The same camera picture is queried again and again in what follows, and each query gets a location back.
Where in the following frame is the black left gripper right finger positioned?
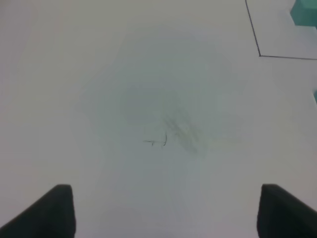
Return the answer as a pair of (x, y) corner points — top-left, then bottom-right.
(257, 184), (317, 238)

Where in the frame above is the green template block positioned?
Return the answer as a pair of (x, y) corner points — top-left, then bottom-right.
(290, 0), (317, 27)

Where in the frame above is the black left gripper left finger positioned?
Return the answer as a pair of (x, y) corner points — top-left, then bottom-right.
(0, 184), (76, 238)

